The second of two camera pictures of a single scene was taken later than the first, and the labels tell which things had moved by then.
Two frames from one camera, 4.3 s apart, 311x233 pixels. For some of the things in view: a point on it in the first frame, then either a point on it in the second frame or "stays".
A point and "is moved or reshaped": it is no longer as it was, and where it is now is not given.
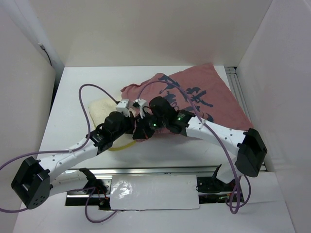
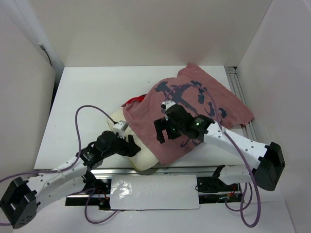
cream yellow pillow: [98, 108] -> [144, 158]
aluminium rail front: [149, 170] stays
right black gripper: [141, 132] -> [161, 124]
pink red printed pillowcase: [198, 90] is moved or reshaped
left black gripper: [131, 120] -> [129, 149]
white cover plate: [130, 192] stays
